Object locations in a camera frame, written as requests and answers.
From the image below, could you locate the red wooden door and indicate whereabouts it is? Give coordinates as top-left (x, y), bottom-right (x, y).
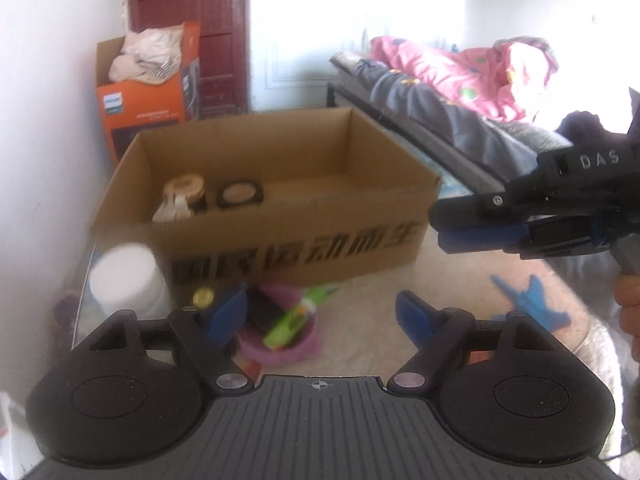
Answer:
top-left (127, 0), bottom-right (251, 117)

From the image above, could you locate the black metal bed frame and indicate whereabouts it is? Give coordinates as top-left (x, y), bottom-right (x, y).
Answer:
top-left (327, 82), bottom-right (353, 109)

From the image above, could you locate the green lip balm tube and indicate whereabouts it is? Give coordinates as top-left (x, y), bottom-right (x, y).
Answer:
top-left (265, 287), bottom-right (336, 351)

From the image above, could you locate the pink plastic bowl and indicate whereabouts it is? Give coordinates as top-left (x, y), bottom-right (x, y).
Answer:
top-left (237, 282), bottom-right (321, 363)

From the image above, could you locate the pink printed blanket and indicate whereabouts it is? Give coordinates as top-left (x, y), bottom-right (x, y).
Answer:
top-left (369, 35), bottom-right (559, 123)

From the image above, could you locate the black tape roll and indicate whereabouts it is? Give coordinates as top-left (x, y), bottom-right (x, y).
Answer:
top-left (216, 181), bottom-right (264, 208)

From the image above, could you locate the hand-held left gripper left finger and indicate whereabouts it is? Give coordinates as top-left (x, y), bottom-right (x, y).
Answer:
top-left (74, 287), bottom-right (254, 394)

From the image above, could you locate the black key fob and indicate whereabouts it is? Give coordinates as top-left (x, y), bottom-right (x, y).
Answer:
top-left (249, 292), bottom-right (287, 332)

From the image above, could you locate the white charger plug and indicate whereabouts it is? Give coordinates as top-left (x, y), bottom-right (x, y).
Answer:
top-left (152, 195), bottom-right (193, 223)

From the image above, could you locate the dark jar gold lid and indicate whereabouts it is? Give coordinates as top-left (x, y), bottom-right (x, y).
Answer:
top-left (162, 175), bottom-right (206, 213)

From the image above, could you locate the grey bed cover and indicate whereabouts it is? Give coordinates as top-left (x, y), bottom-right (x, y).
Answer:
top-left (330, 52), bottom-right (576, 196)

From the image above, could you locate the orange appliance carton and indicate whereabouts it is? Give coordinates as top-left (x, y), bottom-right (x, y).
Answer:
top-left (96, 21), bottom-right (202, 166)

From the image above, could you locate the person's right hand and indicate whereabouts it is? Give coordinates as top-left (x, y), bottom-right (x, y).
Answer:
top-left (614, 270), bottom-right (640, 348)

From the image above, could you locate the brown cardboard box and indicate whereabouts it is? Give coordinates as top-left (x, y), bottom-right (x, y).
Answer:
top-left (90, 107), bottom-right (443, 286)

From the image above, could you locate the white lid supplement bottle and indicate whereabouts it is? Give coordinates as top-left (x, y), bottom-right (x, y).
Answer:
top-left (90, 242), bottom-right (173, 321)

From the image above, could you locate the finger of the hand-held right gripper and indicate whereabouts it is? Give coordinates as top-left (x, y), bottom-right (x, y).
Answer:
top-left (430, 179), bottom-right (622, 234)
top-left (436, 214), bottom-right (619, 262)

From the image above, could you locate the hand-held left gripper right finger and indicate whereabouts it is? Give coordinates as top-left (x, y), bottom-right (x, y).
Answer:
top-left (387, 290), bottom-right (557, 394)

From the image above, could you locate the dark cloth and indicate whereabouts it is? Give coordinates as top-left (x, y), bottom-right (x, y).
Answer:
top-left (557, 110), bottom-right (608, 148)

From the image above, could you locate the white plastic container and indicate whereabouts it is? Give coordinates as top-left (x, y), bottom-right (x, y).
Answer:
top-left (0, 390), bottom-right (36, 466)

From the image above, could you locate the beige crumpled cloth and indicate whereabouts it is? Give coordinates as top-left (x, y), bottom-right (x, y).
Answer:
top-left (110, 27), bottom-right (183, 84)

